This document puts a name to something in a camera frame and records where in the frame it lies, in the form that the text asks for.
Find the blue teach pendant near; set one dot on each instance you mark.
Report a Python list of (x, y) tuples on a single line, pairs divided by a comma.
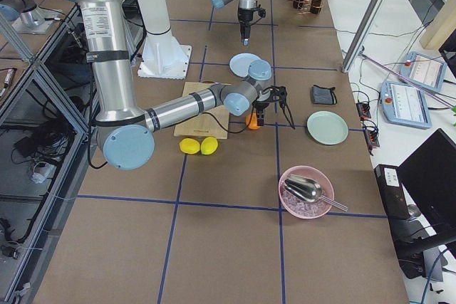
[(405, 105)]

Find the blue teach pendant far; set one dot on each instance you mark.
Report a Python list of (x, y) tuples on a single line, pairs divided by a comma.
[(424, 70)]

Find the light green plate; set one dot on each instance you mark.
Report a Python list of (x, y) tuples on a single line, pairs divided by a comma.
[(327, 128)]

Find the pink bowl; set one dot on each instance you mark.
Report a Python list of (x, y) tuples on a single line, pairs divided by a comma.
[(299, 208)]

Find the blue teach pendant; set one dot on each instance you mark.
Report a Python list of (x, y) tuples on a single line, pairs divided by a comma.
[(424, 70), (405, 105)]

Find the grey folded cloth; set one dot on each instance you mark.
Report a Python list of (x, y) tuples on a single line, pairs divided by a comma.
[(323, 96)]

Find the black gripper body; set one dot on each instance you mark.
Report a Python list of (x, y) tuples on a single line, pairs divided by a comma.
[(245, 18), (261, 106)]

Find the orange fruit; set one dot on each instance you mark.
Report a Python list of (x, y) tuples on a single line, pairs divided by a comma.
[(251, 126)]

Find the aluminium frame post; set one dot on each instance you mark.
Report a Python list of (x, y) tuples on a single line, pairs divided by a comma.
[(361, 34)]

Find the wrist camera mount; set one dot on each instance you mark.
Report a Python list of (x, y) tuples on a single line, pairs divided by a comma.
[(278, 94)]

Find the metal scoop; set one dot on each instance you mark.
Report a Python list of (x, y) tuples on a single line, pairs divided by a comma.
[(309, 190)]

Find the bamboo cutting board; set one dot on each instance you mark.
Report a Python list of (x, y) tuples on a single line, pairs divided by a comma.
[(205, 125)]

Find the yellow lemon near board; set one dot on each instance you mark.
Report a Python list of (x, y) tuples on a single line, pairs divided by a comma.
[(209, 145)]

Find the black monitor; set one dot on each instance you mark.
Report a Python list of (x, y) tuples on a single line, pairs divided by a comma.
[(428, 175)]

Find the light blue plate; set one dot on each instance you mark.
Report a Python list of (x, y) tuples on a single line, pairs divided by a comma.
[(239, 64)]

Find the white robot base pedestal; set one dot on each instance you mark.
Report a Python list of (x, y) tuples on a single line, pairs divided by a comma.
[(162, 55)]

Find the black box device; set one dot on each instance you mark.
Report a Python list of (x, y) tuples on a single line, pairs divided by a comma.
[(391, 191)]

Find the yellow lemon outer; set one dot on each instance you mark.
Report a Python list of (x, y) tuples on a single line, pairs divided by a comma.
[(189, 146)]

